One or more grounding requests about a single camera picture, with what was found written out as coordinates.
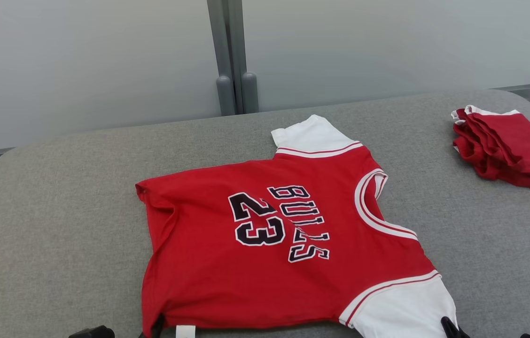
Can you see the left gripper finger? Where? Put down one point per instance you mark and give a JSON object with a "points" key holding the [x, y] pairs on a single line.
{"points": [[158, 328], [98, 333]]}

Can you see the red white basketball jersey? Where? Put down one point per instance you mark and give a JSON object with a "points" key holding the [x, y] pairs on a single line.
{"points": [[199, 272]]}

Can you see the red white basketball shorts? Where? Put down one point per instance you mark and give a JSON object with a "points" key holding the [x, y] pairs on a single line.
{"points": [[504, 145]]}

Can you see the grey double partition post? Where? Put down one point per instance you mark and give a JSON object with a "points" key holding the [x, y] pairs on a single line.
{"points": [[222, 47]]}

